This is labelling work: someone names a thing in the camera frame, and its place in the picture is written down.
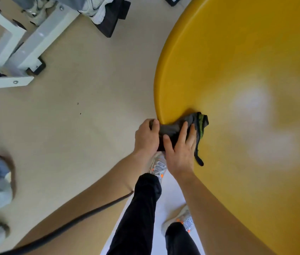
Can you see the person's right grey orange sneaker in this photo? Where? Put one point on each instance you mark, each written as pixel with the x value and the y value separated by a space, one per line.
pixel 184 217

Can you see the white floor mat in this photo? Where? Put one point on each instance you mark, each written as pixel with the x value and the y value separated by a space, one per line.
pixel 170 193

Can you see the dark grey green-striped sock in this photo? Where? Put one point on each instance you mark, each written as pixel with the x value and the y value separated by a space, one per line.
pixel 172 129

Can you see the person's left leg black trousers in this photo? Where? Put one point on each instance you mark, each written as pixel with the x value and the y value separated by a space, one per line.
pixel 139 217

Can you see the person's right forearm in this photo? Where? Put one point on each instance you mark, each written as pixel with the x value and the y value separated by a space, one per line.
pixel 213 217

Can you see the person's left hand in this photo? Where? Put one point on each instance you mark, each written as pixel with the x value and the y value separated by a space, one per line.
pixel 144 140

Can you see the person's right thumb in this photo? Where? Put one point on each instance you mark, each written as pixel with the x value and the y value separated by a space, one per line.
pixel 168 145

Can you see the person's left thumb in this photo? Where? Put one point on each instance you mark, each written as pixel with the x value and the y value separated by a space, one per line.
pixel 155 126

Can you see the person's leg black trousers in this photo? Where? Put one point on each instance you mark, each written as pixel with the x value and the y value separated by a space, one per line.
pixel 139 217
pixel 180 240

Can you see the black floor mat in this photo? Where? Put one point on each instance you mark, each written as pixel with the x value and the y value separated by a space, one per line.
pixel 112 15

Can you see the white metal frame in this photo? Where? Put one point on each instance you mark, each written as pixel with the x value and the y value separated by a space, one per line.
pixel 30 47

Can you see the person's right leg black trousers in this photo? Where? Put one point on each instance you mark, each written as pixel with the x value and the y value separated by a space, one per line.
pixel 180 240

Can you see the person's left grey orange sneaker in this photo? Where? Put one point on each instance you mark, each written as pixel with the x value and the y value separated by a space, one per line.
pixel 158 167

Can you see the person's left forearm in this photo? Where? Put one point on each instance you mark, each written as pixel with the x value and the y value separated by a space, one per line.
pixel 94 199

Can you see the black flat object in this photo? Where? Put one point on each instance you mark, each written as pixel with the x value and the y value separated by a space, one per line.
pixel 172 0

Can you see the person's right middle finger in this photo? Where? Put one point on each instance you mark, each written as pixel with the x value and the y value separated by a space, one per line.
pixel 191 135

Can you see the person's grey orange sneaker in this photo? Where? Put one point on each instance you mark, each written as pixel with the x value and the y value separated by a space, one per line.
pixel 184 217
pixel 158 167

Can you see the person's right hand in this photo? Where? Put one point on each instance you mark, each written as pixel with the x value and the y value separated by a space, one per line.
pixel 180 159

